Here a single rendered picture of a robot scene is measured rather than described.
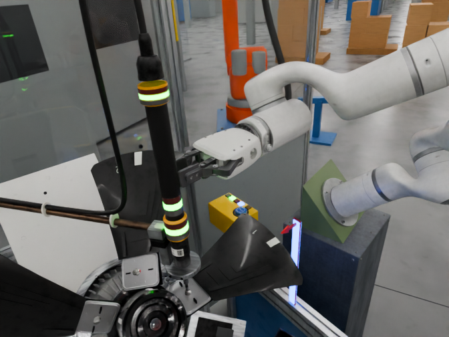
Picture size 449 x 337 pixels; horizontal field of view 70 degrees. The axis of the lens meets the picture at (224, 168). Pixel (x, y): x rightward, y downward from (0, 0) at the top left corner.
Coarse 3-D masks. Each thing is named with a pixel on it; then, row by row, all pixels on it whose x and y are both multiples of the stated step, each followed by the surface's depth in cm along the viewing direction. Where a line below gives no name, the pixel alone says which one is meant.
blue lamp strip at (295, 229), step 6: (294, 222) 87; (294, 228) 87; (294, 234) 88; (294, 240) 89; (294, 246) 90; (294, 252) 91; (294, 258) 92; (294, 288) 98; (294, 294) 99; (294, 300) 100
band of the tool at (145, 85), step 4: (156, 80) 49; (160, 80) 48; (164, 80) 48; (140, 84) 48; (144, 84) 48; (148, 84) 49; (152, 84) 49; (156, 84) 49; (160, 84) 49; (164, 84) 46; (140, 88) 45; (144, 88) 45; (148, 88) 45; (152, 88) 45; (156, 88) 45; (164, 92) 46; (144, 100) 46; (148, 100) 46; (152, 100) 46; (160, 104) 46
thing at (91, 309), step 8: (88, 304) 57; (96, 304) 58; (104, 304) 58; (112, 304) 58; (88, 312) 58; (96, 312) 59; (104, 312) 59; (112, 312) 60; (80, 320) 59; (88, 320) 59; (104, 320) 60; (112, 320) 61; (80, 328) 60; (88, 328) 61; (96, 328) 61; (104, 328) 62
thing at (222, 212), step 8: (216, 200) 117; (224, 200) 117; (240, 200) 116; (208, 208) 117; (216, 208) 113; (224, 208) 112; (232, 208) 112; (216, 216) 114; (224, 216) 109; (232, 216) 108; (256, 216) 110; (216, 224) 116; (224, 224) 111; (224, 232) 114
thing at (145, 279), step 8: (136, 256) 66; (144, 256) 66; (152, 256) 65; (128, 264) 67; (136, 264) 66; (144, 264) 65; (152, 264) 64; (128, 272) 66; (144, 272) 65; (152, 272) 64; (128, 280) 66; (136, 280) 65; (144, 280) 64; (152, 280) 63; (128, 288) 65; (136, 288) 64
